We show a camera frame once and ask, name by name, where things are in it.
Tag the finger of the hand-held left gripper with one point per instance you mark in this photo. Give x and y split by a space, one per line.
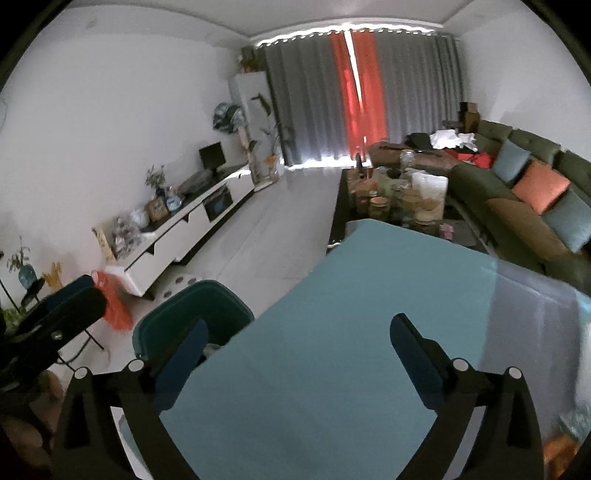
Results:
69 288
74 309

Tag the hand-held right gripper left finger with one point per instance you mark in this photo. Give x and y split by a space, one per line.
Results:
180 364

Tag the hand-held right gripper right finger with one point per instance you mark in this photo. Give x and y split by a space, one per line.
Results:
415 364

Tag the dark green trash bin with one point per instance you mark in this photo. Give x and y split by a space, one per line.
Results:
221 300

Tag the yellow dried flowers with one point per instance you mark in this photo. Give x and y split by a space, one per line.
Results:
53 277

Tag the orange plastic bag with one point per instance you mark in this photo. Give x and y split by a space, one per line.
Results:
117 309

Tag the plant in blue pot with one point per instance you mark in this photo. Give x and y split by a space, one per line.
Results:
27 276

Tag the yellow paper box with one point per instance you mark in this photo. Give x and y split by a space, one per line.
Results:
104 244

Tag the pile of clear bags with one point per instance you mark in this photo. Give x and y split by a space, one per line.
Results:
129 230

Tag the small wooden box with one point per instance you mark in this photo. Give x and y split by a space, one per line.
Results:
156 211

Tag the white tv cabinet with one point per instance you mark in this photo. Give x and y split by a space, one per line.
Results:
184 226

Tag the blue vase with flowers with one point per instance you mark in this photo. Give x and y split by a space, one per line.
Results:
159 189

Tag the pink packet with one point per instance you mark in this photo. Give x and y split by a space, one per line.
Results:
448 230

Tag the dark coffee table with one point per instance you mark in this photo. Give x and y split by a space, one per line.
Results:
466 235

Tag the grey box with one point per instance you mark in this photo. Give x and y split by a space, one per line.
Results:
194 182

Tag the group of food jars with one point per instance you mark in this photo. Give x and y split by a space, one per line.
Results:
388 203

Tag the white bag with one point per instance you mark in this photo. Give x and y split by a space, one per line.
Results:
429 187

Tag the black monitor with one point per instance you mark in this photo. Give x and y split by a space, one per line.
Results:
211 156

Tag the tall glass jar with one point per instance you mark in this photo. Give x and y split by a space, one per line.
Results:
407 161

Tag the brown leather ottoman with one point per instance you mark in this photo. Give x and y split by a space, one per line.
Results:
429 161

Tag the dark bottle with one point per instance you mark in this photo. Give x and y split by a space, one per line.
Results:
359 166

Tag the blue-grey cushion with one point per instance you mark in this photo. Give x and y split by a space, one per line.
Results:
570 221
510 161

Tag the red cloth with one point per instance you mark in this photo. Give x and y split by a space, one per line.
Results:
480 159

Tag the orange cushion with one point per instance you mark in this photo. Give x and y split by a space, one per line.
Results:
540 187

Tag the tall leafy plant in vase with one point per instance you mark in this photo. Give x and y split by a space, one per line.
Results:
272 161

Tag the black cloth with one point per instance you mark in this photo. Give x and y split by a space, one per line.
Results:
418 140

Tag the white clothes pile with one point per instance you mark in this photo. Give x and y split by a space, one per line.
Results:
445 138

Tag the covered standing fan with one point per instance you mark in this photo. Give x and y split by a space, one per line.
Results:
226 115

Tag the green sofa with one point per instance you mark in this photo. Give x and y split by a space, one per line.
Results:
531 138

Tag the brown cardboard box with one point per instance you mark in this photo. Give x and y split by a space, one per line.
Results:
470 115

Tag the white standing air conditioner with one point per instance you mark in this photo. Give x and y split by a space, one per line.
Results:
249 92

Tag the grey and orange curtain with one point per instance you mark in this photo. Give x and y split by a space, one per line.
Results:
300 92
415 83

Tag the small potted green plant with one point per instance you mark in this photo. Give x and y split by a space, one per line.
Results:
249 60

